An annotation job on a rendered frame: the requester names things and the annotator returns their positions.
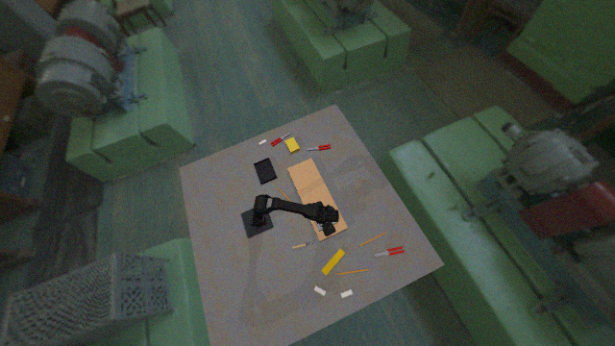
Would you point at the yellow rectangular bar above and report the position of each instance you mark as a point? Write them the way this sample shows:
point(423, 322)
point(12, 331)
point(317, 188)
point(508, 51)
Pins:
point(328, 267)

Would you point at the yellow cube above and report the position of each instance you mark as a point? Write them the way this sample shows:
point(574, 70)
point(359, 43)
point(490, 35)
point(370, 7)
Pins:
point(292, 145)

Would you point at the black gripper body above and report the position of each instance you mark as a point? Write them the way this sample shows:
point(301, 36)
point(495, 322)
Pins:
point(329, 228)

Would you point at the tan floor panel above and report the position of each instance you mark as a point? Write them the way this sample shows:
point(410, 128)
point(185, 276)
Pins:
point(312, 189)

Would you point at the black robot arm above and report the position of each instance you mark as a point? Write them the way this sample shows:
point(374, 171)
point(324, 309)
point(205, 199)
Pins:
point(309, 211)

